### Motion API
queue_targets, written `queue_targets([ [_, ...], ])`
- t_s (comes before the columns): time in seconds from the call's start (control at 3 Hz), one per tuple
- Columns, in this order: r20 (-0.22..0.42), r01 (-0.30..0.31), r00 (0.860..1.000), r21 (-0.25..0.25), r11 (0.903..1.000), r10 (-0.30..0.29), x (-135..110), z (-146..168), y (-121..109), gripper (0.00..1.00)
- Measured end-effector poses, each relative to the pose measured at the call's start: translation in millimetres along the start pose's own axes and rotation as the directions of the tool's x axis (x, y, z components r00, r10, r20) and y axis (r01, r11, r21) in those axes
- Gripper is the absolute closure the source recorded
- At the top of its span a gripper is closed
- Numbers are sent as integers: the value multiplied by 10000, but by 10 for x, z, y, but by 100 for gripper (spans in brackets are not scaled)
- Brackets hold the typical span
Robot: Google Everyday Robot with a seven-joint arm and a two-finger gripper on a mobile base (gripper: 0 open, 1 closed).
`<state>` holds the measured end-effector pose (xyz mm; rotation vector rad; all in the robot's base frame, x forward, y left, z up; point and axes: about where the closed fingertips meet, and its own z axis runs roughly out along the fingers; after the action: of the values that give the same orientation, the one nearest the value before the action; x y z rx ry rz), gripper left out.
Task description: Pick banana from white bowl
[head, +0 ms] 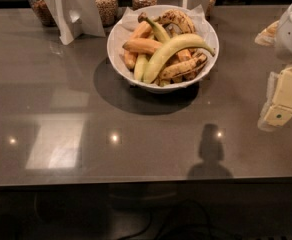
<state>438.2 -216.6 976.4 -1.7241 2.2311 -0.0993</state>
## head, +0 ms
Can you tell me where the green-tipped yellow banana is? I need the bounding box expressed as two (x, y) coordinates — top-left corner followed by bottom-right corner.
(138, 13), (170, 43)

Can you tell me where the spotted brown banana top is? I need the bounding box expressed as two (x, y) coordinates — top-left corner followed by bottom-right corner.
(155, 9), (196, 33)

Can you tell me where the orange ripe banana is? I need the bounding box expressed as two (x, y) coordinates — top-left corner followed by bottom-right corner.
(122, 38), (162, 55)

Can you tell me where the long yellow-green banana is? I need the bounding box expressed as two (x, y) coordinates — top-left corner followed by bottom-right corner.
(142, 34), (215, 84)

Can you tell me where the spotted brown banana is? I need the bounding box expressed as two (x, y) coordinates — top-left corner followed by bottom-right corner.
(159, 53), (207, 80)
(155, 9), (196, 33)

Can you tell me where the glass jar of grains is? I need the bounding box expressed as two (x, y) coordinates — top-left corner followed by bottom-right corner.
(95, 0), (118, 27)

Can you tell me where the spotted brown banana bottom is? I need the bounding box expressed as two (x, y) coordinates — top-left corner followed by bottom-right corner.
(159, 53), (207, 80)

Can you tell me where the glass jar left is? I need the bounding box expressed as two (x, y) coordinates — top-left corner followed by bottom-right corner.
(28, 0), (56, 27)

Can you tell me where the white ceramic bowl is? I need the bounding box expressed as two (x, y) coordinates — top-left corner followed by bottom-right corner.
(106, 4), (220, 95)

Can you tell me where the orange banana left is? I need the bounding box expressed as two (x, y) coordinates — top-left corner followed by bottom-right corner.
(124, 21), (152, 70)

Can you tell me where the glass jar far right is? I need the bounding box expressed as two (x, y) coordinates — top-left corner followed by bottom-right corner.
(205, 0), (216, 20)

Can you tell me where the white folded card stand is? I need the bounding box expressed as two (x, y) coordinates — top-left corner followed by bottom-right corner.
(44, 0), (105, 45)

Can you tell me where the white paper bowl liner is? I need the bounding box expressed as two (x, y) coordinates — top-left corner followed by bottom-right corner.
(117, 5), (210, 34)

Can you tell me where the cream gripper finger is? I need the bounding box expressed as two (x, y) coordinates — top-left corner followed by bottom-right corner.
(255, 21), (278, 47)
(257, 64), (292, 132)

